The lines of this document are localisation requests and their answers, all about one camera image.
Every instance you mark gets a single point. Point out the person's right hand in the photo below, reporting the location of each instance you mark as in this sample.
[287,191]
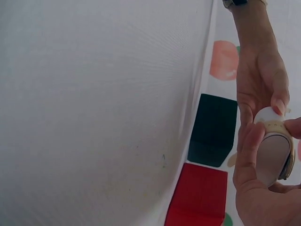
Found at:
[254,202]

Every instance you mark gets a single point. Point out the person's left hand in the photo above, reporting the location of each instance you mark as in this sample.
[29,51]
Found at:
[256,66]

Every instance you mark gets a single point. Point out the person's left thumb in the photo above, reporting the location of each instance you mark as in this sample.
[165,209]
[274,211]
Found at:
[279,101]

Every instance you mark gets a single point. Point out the person's right fingers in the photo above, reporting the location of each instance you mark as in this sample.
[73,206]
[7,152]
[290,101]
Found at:
[287,189]

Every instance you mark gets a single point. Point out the person's right thumb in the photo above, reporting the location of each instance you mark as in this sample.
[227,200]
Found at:
[294,127]

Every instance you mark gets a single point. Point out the person's left fingers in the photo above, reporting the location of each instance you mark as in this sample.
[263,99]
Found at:
[245,113]

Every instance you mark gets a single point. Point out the black box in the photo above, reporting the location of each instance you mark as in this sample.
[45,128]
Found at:
[212,131]

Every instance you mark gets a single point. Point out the red box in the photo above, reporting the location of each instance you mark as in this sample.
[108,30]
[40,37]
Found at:
[200,195]

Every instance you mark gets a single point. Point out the black wrist band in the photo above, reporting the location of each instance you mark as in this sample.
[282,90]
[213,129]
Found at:
[238,2]

